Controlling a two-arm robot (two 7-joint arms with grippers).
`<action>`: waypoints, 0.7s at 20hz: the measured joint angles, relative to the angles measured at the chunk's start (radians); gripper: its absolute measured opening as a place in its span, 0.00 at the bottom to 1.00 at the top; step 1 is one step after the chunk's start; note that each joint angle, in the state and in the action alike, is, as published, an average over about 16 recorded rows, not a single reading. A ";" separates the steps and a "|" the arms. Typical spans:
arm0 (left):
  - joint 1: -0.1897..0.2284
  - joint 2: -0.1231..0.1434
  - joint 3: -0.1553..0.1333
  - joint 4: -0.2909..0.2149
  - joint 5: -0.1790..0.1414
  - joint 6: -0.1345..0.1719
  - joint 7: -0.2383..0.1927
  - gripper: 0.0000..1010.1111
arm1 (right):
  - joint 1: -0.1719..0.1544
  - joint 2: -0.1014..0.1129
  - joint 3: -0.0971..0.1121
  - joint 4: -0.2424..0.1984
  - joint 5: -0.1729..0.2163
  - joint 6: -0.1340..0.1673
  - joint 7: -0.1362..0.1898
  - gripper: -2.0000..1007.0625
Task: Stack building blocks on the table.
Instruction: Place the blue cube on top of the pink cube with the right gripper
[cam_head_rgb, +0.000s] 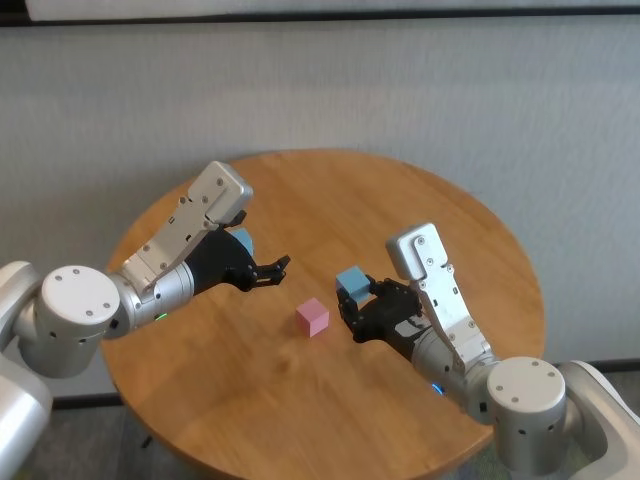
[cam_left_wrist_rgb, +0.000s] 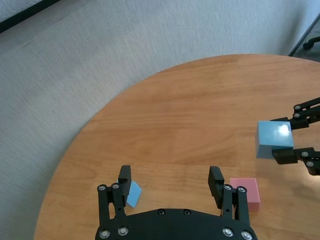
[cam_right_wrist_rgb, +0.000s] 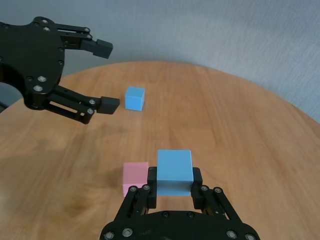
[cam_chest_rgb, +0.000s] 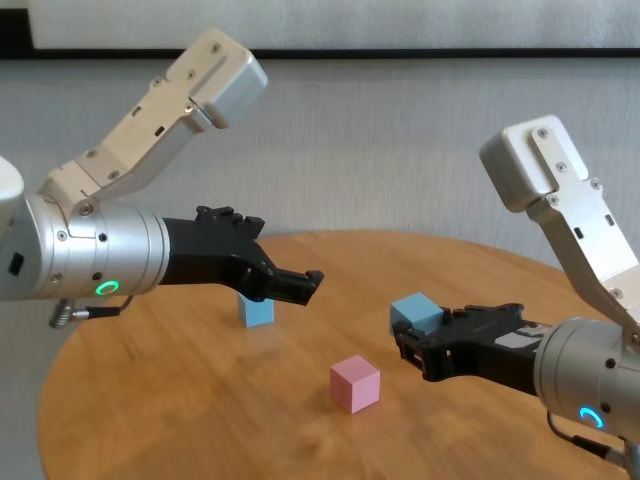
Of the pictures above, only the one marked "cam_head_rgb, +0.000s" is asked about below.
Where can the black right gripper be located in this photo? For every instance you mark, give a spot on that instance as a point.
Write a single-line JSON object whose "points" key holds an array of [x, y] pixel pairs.
{"points": [[395, 320]]}

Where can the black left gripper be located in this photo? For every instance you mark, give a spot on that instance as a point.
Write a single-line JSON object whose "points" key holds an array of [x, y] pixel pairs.
{"points": [[220, 262]]}

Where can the blue building block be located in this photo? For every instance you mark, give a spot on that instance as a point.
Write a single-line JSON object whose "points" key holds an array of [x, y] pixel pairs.
{"points": [[245, 241], [352, 285]]}

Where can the pink building block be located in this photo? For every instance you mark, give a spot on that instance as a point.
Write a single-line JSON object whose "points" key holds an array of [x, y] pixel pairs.
{"points": [[312, 317]]}

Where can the black table base foot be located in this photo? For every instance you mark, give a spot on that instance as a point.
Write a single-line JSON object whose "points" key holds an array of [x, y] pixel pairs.
{"points": [[146, 441]]}

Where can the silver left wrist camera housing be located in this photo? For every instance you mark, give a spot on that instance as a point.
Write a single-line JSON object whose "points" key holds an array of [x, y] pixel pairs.
{"points": [[220, 190]]}

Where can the black wall trim strip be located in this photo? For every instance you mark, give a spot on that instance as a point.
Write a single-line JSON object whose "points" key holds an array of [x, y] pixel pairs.
{"points": [[320, 17]]}

